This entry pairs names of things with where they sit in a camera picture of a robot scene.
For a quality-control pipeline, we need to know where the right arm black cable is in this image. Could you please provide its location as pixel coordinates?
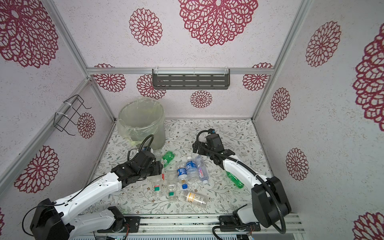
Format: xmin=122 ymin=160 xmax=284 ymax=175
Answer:
xmin=196 ymin=128 xmax=287 ymax=235

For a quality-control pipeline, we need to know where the Pocari bottle white cap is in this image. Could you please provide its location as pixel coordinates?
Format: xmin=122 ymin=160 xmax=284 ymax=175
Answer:
xmin=186 ymin=156 xmax=199 ymax=183

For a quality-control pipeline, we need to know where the clear plastic bin liner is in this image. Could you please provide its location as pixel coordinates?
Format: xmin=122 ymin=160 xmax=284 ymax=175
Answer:
xmin=116 ymin=96 xmax=166 ymax=147

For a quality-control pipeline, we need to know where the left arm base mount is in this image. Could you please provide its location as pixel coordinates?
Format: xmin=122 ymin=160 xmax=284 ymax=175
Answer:
xmin=97 ymin=216 xmax=141 ymax=234

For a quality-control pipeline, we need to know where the clear bottle yellow label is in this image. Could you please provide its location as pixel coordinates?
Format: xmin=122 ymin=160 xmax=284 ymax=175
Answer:
xmin=180 ymin=191 xmax=209 ymax=209

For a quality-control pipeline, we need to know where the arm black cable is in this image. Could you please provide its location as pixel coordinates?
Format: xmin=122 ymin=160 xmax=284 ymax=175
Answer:
xmin=196 ymin=128 xmax=287 ymax=235
xmin=127 ymin=134 xmax=155 ymax=163

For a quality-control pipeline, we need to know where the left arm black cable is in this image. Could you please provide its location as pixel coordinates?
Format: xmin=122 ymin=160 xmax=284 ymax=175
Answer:
xmin=127 ymin=134 xmax=155 ymax=163

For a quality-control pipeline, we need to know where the black wire wall rack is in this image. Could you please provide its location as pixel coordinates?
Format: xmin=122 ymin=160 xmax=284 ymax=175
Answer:
xmin=53 ymin=95 xmax=91 ymax=136

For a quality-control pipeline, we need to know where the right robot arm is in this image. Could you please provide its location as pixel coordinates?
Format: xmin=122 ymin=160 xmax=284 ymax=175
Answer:
xmin=193 ymin=129 xmax=292 ymax=234

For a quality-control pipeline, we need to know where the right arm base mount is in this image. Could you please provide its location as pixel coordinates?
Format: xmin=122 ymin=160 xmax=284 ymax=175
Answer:
xmin=219 ymin=215 xmax=261 ymax=233

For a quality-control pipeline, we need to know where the clear bottle pink label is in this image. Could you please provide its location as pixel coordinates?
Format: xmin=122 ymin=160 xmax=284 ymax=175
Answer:
xmin=195 ymin=155 xmax=209 ymax=185

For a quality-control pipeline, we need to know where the grey slotted wall shelf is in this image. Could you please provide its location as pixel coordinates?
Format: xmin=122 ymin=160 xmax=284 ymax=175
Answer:
xmin=152 ymin=69 xmax=231 ymax=90

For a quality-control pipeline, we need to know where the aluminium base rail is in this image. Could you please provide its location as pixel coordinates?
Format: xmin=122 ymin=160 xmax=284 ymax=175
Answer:
xmin=52 ymin=212 xmax=306 ymax=236

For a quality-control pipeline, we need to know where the green bottle yellow cap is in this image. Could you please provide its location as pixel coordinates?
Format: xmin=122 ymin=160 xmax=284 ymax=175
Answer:
xmin=162 ymin=151 xmax=175 ymax=168

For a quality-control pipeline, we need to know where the clear bottle green red cap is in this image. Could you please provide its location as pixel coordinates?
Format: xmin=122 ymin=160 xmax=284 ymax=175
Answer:
xmin=152 ymin=174 xmax=165 ymax=198

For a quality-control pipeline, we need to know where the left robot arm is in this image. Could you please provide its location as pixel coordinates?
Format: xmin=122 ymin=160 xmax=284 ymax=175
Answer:
xmin=30 ymin=149 xmax=164 ymax=240

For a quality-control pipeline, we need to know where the Pocari bottle blue cap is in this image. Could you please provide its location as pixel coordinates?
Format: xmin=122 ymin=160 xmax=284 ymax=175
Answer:
xmin=177 ymin=162 xmax=188 ymax=191

